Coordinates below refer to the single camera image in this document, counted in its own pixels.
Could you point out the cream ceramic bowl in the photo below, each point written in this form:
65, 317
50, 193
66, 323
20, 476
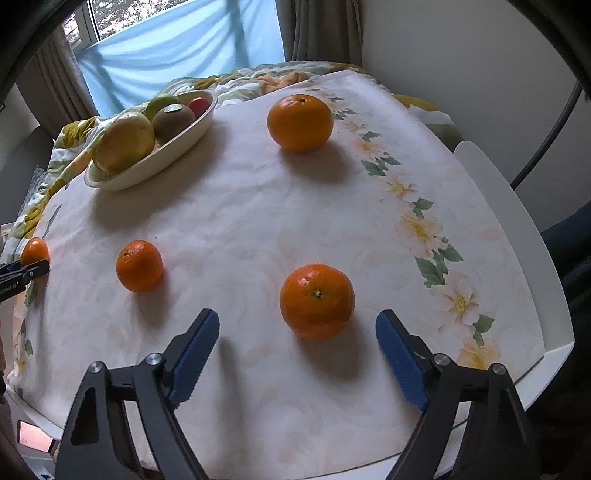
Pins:
138, 173

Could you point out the white floral tablecloth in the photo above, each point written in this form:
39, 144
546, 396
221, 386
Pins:
277, 207

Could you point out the small mandarin orange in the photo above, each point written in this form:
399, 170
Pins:
139, 265

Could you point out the black curved tube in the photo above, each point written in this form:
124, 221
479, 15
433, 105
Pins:
551, 134

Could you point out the red cherry tomato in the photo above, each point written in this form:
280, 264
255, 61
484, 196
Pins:
198, 106

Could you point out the brownish yellow apple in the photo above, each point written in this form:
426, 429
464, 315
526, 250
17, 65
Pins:
124, 143

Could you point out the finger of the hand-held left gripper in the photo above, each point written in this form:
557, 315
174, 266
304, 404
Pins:
27, 271

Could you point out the grey patterned pillow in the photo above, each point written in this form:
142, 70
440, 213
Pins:
39, 182

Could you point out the window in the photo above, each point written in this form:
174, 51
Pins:
106, 18

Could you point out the green yellow floral blanket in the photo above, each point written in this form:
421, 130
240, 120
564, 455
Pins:
69, 138

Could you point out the medium orange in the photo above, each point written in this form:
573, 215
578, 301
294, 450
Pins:
34, 251

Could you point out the grey headboard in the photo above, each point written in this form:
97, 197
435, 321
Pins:
23, 157

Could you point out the grey curtain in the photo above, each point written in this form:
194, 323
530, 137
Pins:
60, 87
323, 27

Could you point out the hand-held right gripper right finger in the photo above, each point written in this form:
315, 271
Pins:
401, 360

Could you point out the cardboard box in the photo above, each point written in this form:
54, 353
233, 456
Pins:
34, 436

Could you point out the peach cloth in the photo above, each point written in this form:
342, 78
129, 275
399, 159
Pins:
281, 81

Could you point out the large orange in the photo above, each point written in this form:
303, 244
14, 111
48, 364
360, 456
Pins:
300, 122

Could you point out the kiwi with green sticker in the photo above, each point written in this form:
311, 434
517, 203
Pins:
173, 124

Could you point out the light blue window cloth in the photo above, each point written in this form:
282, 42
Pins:
161, 50

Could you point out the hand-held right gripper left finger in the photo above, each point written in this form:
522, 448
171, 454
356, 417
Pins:
194, 355

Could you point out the green apple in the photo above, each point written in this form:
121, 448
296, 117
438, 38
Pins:
159, 104

